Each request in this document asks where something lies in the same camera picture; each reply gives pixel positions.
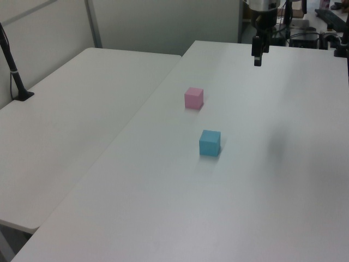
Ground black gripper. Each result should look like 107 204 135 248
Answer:
251 9 278 67

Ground blue cube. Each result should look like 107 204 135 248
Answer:
198 129 221 157

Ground pink cube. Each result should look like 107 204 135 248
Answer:
184 87 204 109

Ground black electronics box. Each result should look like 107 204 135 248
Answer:
289 32 320 49

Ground black keyboard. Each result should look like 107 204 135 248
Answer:
314 8 349 32

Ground white side table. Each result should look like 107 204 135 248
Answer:
0 47 183 234

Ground black hanging cables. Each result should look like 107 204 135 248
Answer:
282 0 294 31

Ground black clamp mount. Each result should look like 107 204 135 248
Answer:
333 26 349 58

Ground grey metal partition post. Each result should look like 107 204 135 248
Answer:
86 0 104 49

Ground black camera stand pole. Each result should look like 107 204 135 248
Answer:
0 21 35 102

